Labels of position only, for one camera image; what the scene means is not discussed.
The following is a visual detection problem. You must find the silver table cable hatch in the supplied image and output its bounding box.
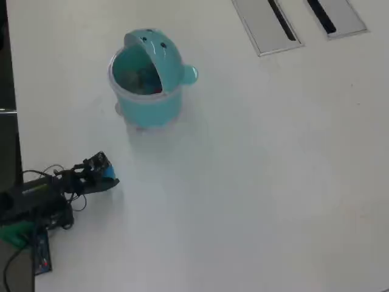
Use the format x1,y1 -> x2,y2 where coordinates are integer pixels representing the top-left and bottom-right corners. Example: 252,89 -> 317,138
231,0 -> 305,57
303,0 -> 370,40

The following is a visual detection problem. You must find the green table clamp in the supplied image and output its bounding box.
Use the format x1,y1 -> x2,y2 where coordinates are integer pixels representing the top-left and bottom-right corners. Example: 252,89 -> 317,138
0,223 -> 36,249

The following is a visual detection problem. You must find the dark grey furniture piece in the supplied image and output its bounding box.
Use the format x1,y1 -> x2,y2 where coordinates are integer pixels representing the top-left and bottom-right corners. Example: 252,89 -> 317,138
0,106 -> 24,183

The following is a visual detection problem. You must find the grey object inside bin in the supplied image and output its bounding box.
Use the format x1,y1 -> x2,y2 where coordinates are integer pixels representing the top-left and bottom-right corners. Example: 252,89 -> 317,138
117,69 -> 141,91

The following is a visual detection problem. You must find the blue cube block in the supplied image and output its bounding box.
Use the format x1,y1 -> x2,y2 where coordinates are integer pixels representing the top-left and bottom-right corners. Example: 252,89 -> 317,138
102,165 -> 117,181

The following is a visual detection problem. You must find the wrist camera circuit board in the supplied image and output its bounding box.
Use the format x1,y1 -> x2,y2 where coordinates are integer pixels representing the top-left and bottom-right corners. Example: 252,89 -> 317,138
83,151 -> 112,179

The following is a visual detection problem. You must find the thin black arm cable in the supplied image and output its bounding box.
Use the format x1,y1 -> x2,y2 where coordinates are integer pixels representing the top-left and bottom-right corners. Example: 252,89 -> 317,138
22,165 -> 88,212

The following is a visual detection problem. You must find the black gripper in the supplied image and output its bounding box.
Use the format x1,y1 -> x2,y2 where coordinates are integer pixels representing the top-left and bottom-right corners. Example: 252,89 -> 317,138
60,164 -> 120,195

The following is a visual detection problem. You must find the blue controller circuit board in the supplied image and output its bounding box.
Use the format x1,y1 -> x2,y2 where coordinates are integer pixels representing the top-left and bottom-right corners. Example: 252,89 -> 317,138
32,229 -> 53,276

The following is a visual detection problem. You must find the teal whale-shaped bin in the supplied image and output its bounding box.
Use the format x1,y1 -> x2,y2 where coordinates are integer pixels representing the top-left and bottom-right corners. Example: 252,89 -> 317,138
106,28 -> 199,136

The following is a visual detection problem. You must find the black power cable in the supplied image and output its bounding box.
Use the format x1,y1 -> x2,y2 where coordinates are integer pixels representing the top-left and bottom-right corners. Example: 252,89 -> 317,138
2,248 -> 25,292

